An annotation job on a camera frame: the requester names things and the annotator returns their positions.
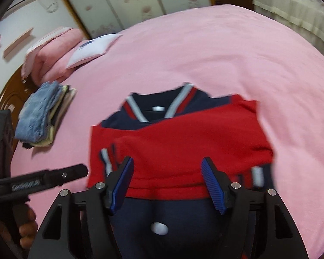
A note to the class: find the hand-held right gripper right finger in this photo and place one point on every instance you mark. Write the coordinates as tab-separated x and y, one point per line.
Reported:
213	186

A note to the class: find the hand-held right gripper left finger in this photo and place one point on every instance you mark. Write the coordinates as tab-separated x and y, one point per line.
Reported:
122	186

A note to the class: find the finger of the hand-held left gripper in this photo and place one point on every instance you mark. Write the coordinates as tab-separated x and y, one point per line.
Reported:
70	172

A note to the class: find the red and navy jacket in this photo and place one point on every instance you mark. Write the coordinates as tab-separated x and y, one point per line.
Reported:
178	145

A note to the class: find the stack of folded clothes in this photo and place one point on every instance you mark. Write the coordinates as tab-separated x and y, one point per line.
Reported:
35	113

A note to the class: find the person's left hand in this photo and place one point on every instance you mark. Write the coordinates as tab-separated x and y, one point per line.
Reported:
29	229

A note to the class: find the folded dark cloth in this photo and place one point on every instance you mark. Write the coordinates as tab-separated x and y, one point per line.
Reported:
27	145

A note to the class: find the folded cream cloth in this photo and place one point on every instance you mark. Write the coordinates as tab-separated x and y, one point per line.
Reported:
49	136

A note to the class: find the wooden headboard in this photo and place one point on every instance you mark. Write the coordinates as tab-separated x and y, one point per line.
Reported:
10	91

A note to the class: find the pink folded blanket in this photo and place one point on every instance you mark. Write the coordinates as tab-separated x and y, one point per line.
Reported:
54	64

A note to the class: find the light pink pillow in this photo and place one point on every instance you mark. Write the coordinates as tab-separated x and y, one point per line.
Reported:
47	39

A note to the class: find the white printed pillow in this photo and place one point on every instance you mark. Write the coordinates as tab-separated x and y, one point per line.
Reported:
91	51

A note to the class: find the pink bed blanket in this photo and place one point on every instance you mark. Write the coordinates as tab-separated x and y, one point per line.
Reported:
205	59

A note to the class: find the floral wardrobe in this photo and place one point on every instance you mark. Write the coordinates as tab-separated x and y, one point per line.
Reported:
151	0

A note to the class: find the cream covered furniture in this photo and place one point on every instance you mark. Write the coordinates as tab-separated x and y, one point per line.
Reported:
294	13

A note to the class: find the wooden wall strip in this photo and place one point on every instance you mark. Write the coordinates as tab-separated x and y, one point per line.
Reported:
17	43

